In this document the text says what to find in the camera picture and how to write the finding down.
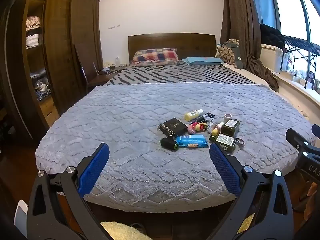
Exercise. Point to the black box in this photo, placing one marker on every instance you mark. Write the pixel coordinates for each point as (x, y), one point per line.
(173, 127)

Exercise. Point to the white storage box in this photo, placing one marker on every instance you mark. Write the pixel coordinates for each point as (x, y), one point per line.
(271, 57)

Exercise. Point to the large green labelled bottle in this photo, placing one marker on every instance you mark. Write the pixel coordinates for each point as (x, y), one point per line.
(230, 127)
(223, 142)

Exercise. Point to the pale yellow bottle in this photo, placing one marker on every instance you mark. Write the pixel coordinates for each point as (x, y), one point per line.
(192, 115)

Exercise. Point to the window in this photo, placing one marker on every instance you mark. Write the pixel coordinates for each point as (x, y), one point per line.
(290, 7)

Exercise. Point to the black foil wrapper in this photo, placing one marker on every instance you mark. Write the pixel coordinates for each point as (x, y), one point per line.
(208, 117)

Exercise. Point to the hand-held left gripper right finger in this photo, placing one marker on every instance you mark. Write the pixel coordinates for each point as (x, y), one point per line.
(223, 167)

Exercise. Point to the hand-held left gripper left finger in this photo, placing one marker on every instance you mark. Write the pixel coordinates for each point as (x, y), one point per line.
(96, 167)

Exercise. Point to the pile of mixed clothes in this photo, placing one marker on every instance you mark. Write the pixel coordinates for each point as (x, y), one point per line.
(41, 87)

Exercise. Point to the blue pillow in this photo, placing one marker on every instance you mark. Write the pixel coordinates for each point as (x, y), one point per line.
(202, 60)

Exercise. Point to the small white cup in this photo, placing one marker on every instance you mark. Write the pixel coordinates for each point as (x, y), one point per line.
(228, 117)

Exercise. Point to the log print cushion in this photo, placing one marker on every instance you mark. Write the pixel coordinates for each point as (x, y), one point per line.
(230, 53)

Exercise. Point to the wooden wardrobe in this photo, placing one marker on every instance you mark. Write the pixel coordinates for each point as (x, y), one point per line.
(60, 55)

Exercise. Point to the blue snack packet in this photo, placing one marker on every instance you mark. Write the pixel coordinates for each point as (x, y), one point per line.
(191, 141)

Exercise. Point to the black white-rimmed slipper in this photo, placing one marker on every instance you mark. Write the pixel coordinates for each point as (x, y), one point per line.
(136, 226)

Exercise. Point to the wooden chair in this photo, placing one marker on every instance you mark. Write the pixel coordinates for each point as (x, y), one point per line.
(82, 57)

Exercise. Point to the person's right hand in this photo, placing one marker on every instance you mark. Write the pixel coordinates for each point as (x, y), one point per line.
(312, 190)

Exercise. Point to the clear plastic wrapper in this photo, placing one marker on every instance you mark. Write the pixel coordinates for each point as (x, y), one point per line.
(215, 127)

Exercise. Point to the white flat object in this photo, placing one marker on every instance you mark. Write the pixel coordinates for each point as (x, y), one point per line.
(20, 217)

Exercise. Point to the grey fluffy blanket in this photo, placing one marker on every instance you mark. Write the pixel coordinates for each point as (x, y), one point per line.
(125, 130)

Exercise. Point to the pink folded clothes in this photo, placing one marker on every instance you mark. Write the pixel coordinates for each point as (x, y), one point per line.
(33, 22)

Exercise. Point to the black drying rack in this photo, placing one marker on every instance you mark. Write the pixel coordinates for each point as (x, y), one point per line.
(300, 45)

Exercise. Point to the white folded clothes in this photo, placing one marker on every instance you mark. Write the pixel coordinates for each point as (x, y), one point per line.
(32, 40)

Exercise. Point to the colourful plush toy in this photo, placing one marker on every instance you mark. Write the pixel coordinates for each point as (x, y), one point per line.
(196, 127)

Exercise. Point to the wooden headboard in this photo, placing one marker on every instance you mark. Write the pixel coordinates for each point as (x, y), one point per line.
(172, 41)

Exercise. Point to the black jacket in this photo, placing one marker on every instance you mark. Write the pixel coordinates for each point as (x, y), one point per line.
(271, 36)

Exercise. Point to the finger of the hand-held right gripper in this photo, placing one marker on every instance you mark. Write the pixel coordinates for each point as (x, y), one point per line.
(297, 140)
(316, 129)

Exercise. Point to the plaid pillow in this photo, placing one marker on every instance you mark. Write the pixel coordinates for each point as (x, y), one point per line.
(155, 57)

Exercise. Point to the yellow fluffy rug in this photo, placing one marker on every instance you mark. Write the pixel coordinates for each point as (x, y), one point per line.
(120, 231)

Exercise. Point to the small dark green bottle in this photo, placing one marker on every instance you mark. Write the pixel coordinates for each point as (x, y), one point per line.
(168, 144)

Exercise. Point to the brown curtain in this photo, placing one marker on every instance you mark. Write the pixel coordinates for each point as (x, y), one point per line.
(240, 30)

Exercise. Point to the black striped bedsheet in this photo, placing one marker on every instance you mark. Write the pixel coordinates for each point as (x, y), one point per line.
(175, 75)

